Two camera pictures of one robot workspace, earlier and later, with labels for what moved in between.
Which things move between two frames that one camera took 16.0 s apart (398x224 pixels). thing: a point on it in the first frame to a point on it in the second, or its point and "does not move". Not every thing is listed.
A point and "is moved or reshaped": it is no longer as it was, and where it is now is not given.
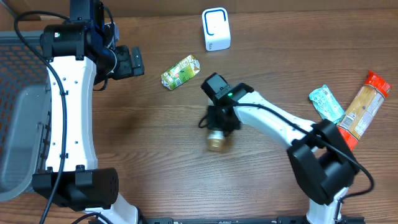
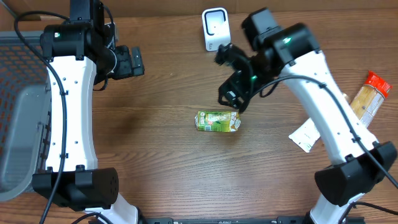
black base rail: (223, 220) does not move
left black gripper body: (125, 66) does not move
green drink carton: (180, 73) is moved or reshaped
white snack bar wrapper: (216, 140) is moved or reshaped
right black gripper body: (221, 121) to (253, 74)
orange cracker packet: (354, 121) does not move
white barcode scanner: (216, 29) does not move
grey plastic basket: (25, 111) does not move
